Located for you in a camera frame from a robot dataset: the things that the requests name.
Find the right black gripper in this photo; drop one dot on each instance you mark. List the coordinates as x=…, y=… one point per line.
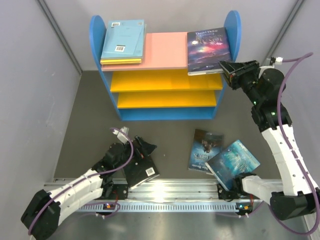
x=233, y=72

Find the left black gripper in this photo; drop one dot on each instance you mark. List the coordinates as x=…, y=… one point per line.
x=143, y=150

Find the black glossy book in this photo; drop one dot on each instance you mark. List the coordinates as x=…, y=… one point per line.
x=140, y=169

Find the purple Robinson Crusoe book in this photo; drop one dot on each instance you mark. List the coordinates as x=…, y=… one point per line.
x=205, y=50

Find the yellow book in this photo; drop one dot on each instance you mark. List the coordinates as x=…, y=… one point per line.
x=120, y=61

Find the light blue book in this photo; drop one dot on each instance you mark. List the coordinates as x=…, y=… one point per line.
x=124, y=39

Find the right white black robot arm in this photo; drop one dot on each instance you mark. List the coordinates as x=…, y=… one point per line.
x=299, y=194

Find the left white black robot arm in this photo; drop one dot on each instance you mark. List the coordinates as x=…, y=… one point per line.
x=48, y=209

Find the blue pink yellow shelf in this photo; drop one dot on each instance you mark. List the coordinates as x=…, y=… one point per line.
x=160, y=87

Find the dark Wuthering Heights book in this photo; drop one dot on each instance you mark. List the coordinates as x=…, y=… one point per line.
x=205, y=146

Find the teal blue cover book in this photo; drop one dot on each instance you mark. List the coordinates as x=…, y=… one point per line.
x=234, y=160

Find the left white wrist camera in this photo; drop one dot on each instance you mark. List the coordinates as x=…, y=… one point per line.
x=121, y=134

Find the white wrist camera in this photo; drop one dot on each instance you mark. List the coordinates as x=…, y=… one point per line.
x=272, y=62
x=121, y=134

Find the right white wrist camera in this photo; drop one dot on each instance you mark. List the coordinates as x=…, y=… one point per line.
x=272, y=62

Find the aluminium mounting rail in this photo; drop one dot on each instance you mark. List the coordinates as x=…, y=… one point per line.
x=175, y=190

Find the perforated grey cable duct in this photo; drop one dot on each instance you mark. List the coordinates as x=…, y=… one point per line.
x=182, y=207

